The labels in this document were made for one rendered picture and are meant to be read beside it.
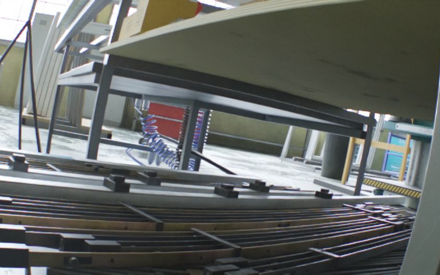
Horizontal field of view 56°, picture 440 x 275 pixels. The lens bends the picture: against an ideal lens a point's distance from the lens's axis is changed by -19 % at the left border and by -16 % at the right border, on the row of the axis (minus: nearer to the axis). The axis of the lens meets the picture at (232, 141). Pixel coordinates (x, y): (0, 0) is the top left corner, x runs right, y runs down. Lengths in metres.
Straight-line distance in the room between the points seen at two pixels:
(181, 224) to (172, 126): 5.11
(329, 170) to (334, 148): 0.31
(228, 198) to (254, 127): 9.95
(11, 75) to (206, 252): 9.05
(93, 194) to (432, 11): 0.54
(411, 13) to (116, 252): 0.35
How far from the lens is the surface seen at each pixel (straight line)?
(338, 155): 6.80
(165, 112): 5.76
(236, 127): 10.63
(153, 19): 0.98
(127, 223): 0.60
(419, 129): 3.02
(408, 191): 2.86
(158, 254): 0.50
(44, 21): 9.10
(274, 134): 11.11
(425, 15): 0.39
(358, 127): 1.76
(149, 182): 0.86
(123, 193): 0.74
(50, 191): 0.67
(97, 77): 1.34
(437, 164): 0.25
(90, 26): 2.82
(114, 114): 9.22
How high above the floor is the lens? 0.49
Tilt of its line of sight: 2 degrees down
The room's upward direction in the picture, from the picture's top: 11 degrees clockwise
